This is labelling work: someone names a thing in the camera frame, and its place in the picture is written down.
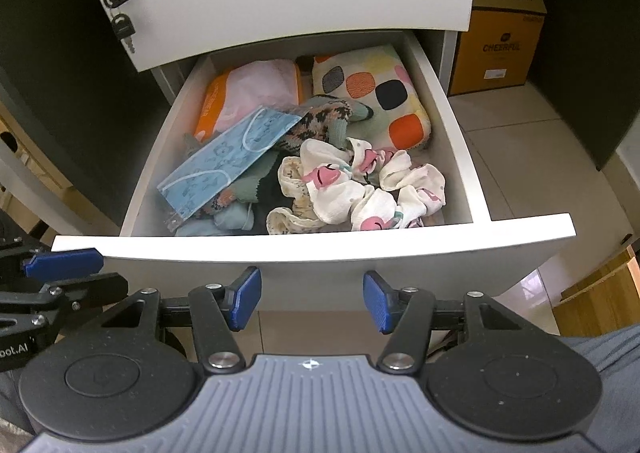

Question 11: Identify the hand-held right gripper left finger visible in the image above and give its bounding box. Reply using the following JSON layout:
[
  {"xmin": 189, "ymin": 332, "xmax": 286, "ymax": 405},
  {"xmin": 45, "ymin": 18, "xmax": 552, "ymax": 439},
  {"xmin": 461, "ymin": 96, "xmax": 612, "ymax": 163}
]
[{"xmin": 100, "ymin": 267, "xmax": 262, "ymax": 375}]

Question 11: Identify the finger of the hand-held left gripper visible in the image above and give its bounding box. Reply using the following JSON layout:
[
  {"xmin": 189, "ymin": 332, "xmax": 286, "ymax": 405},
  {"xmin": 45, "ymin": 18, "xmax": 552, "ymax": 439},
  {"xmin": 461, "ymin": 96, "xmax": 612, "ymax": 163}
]
[
  {"xmin": 0, "ymin": 237, "xmax": 104, "ymax": 280},
  {"xmin": 0, "ymin": 273, "xmax": 129, "ymax": 330}
]

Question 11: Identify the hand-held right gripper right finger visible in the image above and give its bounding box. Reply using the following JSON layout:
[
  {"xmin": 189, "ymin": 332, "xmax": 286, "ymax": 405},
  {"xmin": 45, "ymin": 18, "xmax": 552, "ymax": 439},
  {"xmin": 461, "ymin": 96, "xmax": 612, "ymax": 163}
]
[{"xmin": 362, "ymin": 270, "xmax": 526, "ymax": 376}]

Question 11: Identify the person's left leg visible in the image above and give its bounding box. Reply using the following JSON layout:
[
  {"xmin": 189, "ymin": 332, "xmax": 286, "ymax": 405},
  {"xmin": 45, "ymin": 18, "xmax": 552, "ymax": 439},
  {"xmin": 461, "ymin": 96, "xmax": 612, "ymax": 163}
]
[{"xmin": 0, "ymin": 369, "xmax": 38, "ymax": 453}]

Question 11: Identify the person's leg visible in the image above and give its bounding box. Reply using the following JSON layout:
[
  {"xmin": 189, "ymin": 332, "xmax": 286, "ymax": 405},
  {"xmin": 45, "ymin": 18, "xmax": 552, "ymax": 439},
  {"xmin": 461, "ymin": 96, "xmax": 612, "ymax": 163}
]
[
  {"xmin": 0, "ymin": 369, "xmax": 38, "ymax": 453},
  {"xmin": 555, "ymin": 323, "xmax": 640, "ymax": 453}
]

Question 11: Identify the light blue sock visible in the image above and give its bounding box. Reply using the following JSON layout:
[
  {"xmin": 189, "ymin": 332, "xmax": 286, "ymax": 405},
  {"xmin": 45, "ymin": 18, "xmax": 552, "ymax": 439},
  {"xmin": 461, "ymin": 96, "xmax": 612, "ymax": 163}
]
[{"xmin": 175, "ymin": 205, "xmax": 256, "ymax": 237}]

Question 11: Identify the white scrunchie with pink print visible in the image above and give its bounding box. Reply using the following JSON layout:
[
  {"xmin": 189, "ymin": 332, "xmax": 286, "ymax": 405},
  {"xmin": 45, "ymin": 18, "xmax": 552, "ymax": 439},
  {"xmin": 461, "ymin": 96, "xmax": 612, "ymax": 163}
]
[{"xmin": 300, "ymin": 137, "xmax": 447, "ymax": 231}]

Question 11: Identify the cream floral scrunchie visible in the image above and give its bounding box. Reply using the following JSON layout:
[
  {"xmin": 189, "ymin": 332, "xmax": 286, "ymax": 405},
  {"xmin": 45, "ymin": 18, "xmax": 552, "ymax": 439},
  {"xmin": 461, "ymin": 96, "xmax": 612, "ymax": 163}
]
[{"xmin": 266, "ymin": 155, "xmax": 326, "ymax": 236}]

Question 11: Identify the blue face mask in wrapper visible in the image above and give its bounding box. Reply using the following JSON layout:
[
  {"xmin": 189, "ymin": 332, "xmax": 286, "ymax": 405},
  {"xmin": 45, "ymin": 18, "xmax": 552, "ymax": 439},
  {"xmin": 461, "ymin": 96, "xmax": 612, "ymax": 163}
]
[{"xmin": 157, "ymin": 105, "xmax": 306, "ymax": 233}]

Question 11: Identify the knitted patterned sock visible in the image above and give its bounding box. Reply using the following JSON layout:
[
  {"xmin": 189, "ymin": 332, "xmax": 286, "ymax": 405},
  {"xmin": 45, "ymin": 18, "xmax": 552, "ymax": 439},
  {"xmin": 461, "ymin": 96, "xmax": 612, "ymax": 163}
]
[{"xmin": 272, "ymin": 95, "xmax": 373, "ymax": 154}]

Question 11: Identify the cream pouch with coloured squares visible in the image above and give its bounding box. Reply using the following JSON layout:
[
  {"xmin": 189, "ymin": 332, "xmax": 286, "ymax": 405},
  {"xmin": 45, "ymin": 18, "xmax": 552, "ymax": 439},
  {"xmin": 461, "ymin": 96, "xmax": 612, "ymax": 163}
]
[{"xmin": 311, "ymin": 47, "xmax": 433, "ymax": 150}]

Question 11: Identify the orange tissue packet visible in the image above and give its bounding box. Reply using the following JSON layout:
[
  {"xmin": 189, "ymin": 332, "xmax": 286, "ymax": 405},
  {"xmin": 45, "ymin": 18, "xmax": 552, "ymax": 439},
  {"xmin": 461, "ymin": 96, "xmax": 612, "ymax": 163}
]
[{"xmin": 194, "ymin": 59, "xmax": 304, "ymax": 144}]

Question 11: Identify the light wooden furniture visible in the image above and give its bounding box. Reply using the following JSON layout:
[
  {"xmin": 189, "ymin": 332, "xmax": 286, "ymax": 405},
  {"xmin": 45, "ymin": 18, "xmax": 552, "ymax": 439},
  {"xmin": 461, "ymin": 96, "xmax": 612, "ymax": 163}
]
[{"xmin": 552, "ymin": 245, "xmax": 640, "ymax": 339}]

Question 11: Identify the person's right leg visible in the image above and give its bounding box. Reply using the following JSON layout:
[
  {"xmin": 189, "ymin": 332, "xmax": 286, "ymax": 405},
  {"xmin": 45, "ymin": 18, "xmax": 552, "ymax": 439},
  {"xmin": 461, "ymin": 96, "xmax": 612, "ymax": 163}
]
[{"xmin": 555, "ymin": 323, "xmax": 640, "ymax": 453}]

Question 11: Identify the orange cardboard box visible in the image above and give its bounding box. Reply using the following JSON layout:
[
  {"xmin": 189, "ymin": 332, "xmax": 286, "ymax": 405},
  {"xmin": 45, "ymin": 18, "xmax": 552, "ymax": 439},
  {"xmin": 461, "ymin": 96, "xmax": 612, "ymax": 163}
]
[{"xmin": 447, "ymin": 0, "xmax": 548, "ymax": 96}]

